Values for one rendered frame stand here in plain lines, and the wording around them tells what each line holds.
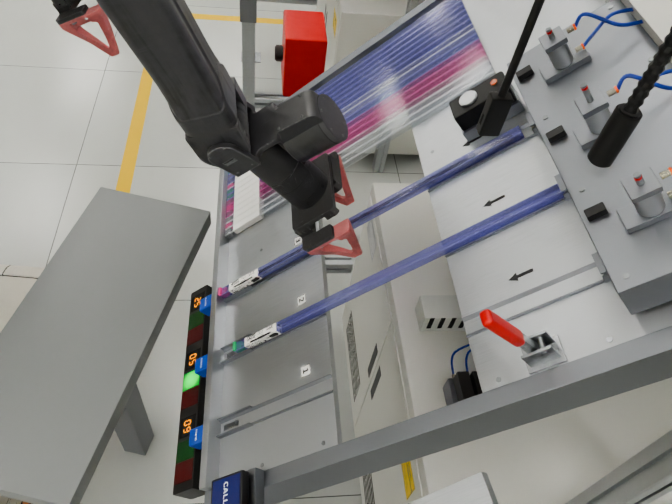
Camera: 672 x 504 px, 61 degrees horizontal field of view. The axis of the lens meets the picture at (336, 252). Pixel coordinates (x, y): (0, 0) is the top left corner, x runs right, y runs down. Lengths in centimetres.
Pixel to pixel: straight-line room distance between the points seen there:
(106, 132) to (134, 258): 130
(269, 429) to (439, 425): 25
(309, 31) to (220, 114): 88
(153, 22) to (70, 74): 224
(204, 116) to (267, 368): 37
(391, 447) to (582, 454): 48
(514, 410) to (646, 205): 22
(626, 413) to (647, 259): 61
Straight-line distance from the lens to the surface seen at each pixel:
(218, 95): 57
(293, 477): 69
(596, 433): 107
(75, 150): 235
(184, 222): 120
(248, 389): 80
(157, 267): 113
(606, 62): 69
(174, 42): 52
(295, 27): 145
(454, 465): 95
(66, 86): 268
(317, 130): 62
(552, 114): 66
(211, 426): 81
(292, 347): 77
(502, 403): 58
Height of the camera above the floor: 148
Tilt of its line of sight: 50 degrees down
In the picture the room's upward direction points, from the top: 10 degrees clockwise
